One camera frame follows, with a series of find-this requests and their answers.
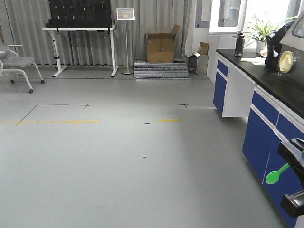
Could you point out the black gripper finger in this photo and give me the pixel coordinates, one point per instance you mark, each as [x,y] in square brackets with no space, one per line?
[293,204]
[293,153]

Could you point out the green plastic spoon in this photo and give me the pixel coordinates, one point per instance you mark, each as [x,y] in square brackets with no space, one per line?
[274,176]

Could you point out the blue white lab counter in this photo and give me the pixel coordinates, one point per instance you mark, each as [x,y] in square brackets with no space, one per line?
[274,107]

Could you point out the black round machine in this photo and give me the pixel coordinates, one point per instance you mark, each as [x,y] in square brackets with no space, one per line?
[274,46]

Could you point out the white papers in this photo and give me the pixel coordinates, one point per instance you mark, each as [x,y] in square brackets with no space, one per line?
[259,61]

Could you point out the dark water bottle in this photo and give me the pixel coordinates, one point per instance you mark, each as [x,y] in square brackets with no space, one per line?
[239,44]

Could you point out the green potted plant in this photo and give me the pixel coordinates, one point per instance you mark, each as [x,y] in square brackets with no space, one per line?
[261,27]

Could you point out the small open cardboard box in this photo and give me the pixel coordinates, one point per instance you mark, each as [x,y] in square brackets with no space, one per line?
[198,62]

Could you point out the metal grating stack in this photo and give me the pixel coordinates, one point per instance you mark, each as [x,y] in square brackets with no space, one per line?
[178,69]

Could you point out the brown cardboard box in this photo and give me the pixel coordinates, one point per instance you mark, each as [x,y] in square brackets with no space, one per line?
[161,46]

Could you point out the sign stand with picture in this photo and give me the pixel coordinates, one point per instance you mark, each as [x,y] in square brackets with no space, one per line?
[126,14]

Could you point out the black pegboard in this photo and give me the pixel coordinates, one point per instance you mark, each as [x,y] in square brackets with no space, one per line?
[80,14]

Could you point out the grey office chair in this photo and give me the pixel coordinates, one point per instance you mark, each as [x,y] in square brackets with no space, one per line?
[11,62]

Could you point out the grey curtain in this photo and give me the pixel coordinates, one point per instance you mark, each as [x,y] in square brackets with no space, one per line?
[23,21]

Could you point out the white window frame cabinet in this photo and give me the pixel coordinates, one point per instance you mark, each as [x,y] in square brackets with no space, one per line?
[227,17]

